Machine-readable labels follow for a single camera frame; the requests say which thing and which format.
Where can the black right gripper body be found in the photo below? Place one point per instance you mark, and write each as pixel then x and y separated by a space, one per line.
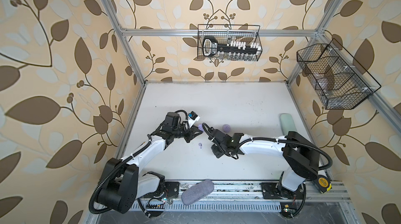
pixel 217 151

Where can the black wire basket back wall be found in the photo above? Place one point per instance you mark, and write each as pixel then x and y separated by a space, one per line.
pixel 244 32

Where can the black socket holder rail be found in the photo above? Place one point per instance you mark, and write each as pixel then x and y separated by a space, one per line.
pixel 227 48

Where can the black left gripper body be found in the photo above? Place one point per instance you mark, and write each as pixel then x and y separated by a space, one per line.
pixel 179 132

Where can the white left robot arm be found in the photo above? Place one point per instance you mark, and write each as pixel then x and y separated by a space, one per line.
pixel 121 184

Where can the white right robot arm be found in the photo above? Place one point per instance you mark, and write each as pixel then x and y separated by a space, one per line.
pixel 305 160

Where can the black wire basket right wall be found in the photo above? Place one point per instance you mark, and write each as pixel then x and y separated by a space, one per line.
pixel 338 78

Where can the yellow tape measure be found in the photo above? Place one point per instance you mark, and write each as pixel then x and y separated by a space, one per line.
pixel 323 184

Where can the black wire basket wall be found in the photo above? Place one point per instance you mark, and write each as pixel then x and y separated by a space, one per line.
pixel 338 78
pixel 244 32

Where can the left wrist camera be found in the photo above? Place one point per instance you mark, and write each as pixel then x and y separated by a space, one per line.
pixel 193 117

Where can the grey felt glasses case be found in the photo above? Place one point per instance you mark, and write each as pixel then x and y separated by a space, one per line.
pixel 197 192

